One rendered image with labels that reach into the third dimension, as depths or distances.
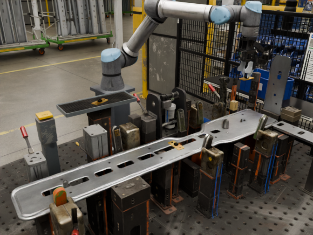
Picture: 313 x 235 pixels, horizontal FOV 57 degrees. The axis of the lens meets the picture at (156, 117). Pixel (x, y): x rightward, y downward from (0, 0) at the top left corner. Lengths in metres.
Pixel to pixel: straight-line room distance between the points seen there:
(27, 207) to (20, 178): 0.71
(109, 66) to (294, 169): 1.26
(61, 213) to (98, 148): 0.42
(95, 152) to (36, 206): 0.34
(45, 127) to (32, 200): 0.36
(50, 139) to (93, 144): 0.22
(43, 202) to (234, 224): 0.83
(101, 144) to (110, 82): 0.59
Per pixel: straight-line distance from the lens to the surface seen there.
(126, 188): 1.05
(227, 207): 1.52
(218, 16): 1.36
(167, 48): 4.20
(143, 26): 1.73
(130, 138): 1.34
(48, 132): 1.37
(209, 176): 1.30
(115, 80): 1.76
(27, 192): 1.16
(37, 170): 1.23
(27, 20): 13.69
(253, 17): 1.47
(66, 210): 0.96
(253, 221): 1.48
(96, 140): 1.25
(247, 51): 1.47
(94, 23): 9.31
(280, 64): 1.79
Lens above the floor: 1.68
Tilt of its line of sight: 25 degrees down
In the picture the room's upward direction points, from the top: 1 degrees clockwise
